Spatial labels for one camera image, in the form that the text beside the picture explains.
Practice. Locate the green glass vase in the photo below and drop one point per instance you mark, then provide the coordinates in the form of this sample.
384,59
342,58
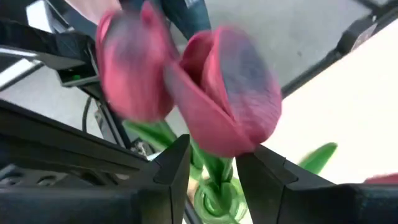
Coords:
217,205

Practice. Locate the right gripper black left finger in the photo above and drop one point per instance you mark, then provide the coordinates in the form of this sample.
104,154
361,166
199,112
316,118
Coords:
124,205

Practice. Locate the dark red artificial tulip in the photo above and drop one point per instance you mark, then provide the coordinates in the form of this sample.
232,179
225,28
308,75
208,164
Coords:
320,155
133,68
230,93

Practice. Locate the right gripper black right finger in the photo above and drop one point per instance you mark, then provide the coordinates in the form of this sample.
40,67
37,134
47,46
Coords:
311,205

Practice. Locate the dark teal cylindrical object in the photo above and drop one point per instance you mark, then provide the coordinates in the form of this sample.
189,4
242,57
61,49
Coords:
189,18

